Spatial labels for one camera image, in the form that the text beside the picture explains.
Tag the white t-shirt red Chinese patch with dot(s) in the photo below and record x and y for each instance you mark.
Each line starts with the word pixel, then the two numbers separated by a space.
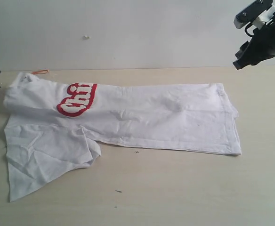
pixel 55 128

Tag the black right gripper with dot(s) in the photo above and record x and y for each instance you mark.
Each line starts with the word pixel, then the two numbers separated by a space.
pixel 261 47

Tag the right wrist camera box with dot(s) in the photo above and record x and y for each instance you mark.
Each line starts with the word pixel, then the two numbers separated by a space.
pixel 257 14

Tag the orange neck label tag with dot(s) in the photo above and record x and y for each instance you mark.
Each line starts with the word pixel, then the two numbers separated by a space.
pixel 41 72

